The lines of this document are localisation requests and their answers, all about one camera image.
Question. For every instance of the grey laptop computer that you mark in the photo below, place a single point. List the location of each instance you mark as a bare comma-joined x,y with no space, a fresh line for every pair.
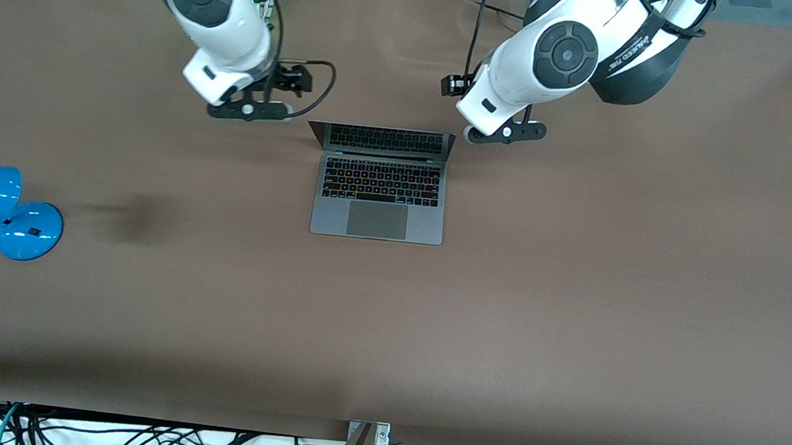
377,221

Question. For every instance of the small metal clamp bracket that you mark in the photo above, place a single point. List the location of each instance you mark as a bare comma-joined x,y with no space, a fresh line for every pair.
383,433

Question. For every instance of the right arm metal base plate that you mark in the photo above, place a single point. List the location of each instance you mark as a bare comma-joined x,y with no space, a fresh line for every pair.
267,10

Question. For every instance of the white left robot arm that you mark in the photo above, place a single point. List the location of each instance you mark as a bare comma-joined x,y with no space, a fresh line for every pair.
565,53

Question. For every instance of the brown table mat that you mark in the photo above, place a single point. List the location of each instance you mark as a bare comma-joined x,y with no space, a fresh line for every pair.
386,323

